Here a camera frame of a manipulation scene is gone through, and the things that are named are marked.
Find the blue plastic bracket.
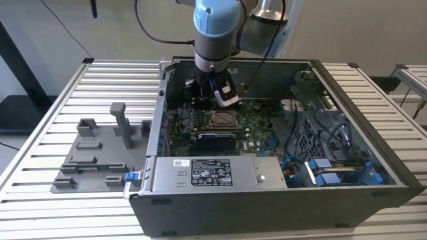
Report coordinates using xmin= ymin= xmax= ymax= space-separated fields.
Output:
xmin=365 ymin=161 xmax=385 ymax=186

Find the black RAM stick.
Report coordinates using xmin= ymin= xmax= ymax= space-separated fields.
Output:
xmin=197 ymin=126 xmax=247 ymax=132

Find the metal slat side table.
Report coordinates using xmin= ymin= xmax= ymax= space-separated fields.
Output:
xmin=389 ymin=63 xmax=427 ymax=103

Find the blue disk carrier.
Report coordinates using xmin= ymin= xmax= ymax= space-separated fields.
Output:
xmin=309 ymin=158 xmax=333 ymax=173
xmin=315 ymin=173 xmax=340 ymax=187

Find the silver rounded metal bracket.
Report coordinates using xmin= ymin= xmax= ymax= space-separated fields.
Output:
xmin=279 ymin=98 xmax=299 ymax=113

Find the black floor stand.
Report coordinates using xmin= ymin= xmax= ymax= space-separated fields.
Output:
xmin=0 ymin=21 xmax=61 ymax=136

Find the red black wire bundle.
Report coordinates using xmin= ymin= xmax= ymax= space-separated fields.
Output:
xmin=282 ymin=164 xmax=303 ymax=180

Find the metal drive cage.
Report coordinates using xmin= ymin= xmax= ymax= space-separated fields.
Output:
xmin=279 ymin=84 xmax=372 ymax=161

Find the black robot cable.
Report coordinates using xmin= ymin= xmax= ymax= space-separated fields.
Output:
xmin=245 ymin=0 xmax=289 ymax=96
xmin=133 ymin=0 xmax=198 ymax=47

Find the grey parts rack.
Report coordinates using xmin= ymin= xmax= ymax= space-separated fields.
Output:
xmin=50 ymin=101 xmax=155 ymax=194

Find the blue wire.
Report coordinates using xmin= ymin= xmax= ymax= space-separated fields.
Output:
xmin=282 ymin=154 xmax=302 ymax=181
xmin=259 ymin=136 xmax=279 ymax=153

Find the green motherboard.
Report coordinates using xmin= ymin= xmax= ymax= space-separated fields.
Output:
xmin=163 ymin=98 xmax=279 ymax=157

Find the black graphics card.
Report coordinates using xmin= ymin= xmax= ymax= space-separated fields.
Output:
xmin=195 ymin=132 xmax=239 ymax=154

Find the silver power supply unit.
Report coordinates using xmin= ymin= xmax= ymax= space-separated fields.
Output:
xmin=151 ymin=156 xmax=289 ymax=193

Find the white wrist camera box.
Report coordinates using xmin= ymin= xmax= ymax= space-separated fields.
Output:
xmin=213 ymin=81 xmax=250 ymax=109

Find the dark grey PC case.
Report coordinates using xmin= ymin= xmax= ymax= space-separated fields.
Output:
xmin=123 ymin=56 xmax=427 ymax=238

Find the grey case latch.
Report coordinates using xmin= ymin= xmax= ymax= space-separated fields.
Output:
xmin=294 ymin=69 xmax=318 ymax=85

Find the green RAM stick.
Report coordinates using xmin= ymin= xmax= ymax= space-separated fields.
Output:
xmin=77 ymin=164 xmax=114 ymax=171

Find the long black cable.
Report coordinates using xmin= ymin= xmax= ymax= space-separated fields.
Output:
xmin=285 ymin=97 xmax=302 ymax=151

